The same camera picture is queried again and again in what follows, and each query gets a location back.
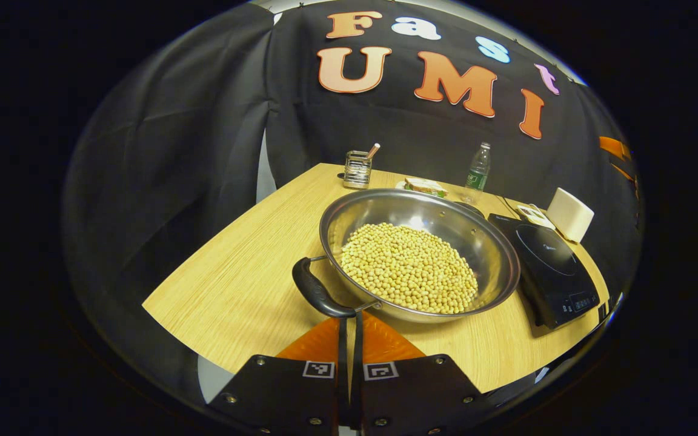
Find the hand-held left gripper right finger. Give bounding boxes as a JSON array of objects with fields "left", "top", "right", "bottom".
[{"left": 350, "top": 310, "right": 496, "bottom": 436}]

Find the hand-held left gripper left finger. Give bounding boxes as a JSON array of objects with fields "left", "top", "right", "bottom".
[{"left": 207, "top": 315, "right": 350, "bottom": 436}]

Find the black induction cooktop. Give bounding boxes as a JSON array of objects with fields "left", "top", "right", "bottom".
[{"left": 487, "top": 213, "right": 602, "bottom": 331}]

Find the pile of soybeans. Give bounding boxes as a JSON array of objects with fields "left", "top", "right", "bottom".
[{"left": 338, "top": 222, "right": 479, "bottom": 315}]

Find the steel pot with black handles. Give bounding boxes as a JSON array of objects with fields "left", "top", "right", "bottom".
[{"left": 291, "top": 188, "right": 522, "bottom": 325}]

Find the white toaster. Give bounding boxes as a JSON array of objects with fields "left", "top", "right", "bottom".
[{"left": 545, "top": 187, "right": 595, "bottom": 244}]

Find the clear plastic water bottle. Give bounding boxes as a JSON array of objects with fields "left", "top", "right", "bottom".
[{"left": 462, "top": 142, "right": 492, "bottom": 204}]

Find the small white plate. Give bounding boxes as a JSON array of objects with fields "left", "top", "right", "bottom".
[{"left": 395, "top": 180, "right": 448, "bottom": 199}]

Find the black backdrop cloth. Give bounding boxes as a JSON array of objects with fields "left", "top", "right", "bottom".
[{"left": 63, "top": 0, "right": 644, "bottom": 412}]

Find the metal wire utensil holder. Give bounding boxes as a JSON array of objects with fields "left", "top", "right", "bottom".
[{"left": 344, "top": 150, "right": 373, "bottom": 190}]

